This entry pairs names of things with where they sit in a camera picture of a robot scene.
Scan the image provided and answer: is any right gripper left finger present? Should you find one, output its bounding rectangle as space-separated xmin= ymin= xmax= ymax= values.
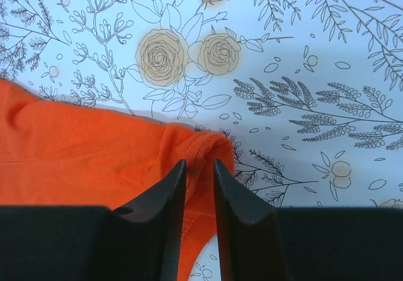
xmin=1 ymin=160 xmax=186 ymax=280

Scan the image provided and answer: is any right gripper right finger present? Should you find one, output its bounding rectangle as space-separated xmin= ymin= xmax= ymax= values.
xmin=213 ymin=160 xmax=402 ymax=280

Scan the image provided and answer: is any orange t-shirt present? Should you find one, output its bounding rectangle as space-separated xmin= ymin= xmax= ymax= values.
xmin=1 ymin=80 xmax=234 ymax=280

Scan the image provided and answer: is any floral patterned table mat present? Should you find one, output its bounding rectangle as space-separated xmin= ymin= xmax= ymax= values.
xmin=1 ymin=0 xmax=402 ymax=280

